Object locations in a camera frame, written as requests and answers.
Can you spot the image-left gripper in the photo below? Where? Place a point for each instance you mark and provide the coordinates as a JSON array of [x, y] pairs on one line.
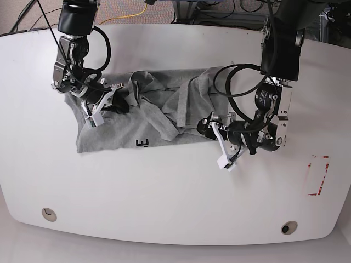
[[98, 101]]

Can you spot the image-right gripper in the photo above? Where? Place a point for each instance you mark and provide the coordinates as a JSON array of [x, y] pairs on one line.
[[221, 128]]

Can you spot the grey t-shirt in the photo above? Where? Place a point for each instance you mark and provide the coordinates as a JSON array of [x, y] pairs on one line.
[[164, 109]]

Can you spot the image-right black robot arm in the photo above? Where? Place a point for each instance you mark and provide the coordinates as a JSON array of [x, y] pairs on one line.
[[260, 115]]

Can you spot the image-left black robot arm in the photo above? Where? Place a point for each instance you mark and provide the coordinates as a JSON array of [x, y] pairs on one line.
[[76, 22]]

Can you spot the red tape rectangle marking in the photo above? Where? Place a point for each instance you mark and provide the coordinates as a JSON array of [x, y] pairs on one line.
[[316, 175]]

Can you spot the left table grommet hole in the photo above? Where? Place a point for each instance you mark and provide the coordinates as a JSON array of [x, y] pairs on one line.
[[49, 214]]

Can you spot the table grommet hole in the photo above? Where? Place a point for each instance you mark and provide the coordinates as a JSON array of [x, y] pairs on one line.
[[289, 228], [49, 214]]

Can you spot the right table grommet hole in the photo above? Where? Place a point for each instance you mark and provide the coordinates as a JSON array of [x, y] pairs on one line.
[[289, 228]]

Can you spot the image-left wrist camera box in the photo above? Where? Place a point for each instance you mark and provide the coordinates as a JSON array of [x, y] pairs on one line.
[[94, 120]]

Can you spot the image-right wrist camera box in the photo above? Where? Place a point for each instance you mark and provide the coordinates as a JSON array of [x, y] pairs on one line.
[[224, 162]]

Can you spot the aluminium frame stand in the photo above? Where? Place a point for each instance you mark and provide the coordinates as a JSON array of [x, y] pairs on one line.
[[248, 15]]

